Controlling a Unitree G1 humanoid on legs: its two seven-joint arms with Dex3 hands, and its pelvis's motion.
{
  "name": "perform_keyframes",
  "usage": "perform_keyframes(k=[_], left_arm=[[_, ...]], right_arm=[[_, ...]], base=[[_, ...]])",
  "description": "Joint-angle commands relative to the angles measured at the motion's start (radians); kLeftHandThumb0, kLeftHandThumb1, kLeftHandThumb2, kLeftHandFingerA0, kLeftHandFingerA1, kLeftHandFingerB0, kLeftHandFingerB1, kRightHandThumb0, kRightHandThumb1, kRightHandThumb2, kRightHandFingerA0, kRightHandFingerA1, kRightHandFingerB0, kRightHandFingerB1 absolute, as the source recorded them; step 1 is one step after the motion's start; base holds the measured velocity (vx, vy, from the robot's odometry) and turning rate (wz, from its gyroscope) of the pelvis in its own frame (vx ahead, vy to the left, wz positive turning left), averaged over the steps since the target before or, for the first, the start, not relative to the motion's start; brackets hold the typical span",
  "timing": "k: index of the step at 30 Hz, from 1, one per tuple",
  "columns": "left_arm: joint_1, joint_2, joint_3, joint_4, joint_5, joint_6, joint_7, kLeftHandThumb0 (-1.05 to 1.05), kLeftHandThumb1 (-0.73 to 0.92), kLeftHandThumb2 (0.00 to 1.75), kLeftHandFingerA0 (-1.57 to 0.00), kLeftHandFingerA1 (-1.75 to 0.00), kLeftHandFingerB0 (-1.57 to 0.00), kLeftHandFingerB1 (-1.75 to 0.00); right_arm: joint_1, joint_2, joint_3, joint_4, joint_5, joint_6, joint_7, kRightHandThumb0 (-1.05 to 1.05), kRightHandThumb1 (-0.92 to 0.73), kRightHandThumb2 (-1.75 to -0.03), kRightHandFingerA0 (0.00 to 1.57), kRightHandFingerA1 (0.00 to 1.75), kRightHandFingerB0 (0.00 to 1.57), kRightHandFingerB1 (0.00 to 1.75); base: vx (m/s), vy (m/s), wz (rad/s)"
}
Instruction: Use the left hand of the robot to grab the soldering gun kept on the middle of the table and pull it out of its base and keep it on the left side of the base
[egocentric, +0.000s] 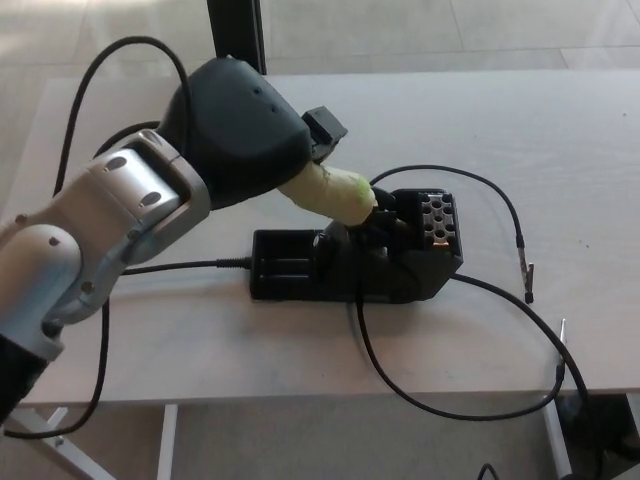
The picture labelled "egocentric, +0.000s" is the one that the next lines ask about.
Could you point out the white diagonal table frame brace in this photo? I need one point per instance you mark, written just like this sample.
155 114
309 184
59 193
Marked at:
55 445

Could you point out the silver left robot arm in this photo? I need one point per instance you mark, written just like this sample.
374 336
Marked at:
75 240

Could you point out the black soldering iron base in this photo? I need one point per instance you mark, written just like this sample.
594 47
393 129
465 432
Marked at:
390 277

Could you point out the black vertical pillar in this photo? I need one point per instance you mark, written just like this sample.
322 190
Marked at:
235 25

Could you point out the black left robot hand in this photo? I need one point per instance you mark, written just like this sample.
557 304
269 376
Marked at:
240 130

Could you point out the tape-wrapped soldering iron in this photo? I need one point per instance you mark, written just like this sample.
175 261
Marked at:
335 195

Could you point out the white table leg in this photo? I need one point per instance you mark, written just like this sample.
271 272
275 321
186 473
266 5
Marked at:
557 450
166 440

